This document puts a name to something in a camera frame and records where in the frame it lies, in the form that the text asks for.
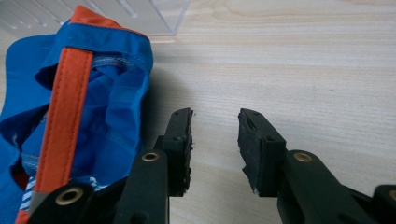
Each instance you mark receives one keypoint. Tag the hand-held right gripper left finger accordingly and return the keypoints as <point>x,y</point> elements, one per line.
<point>177,149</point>

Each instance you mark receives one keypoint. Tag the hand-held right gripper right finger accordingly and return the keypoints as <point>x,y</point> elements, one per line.
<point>260,155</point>

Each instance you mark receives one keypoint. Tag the blue and orange garment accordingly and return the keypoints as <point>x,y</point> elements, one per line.
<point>77,115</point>

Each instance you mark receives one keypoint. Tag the clear acrylic box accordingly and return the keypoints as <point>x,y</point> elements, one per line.
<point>93,14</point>

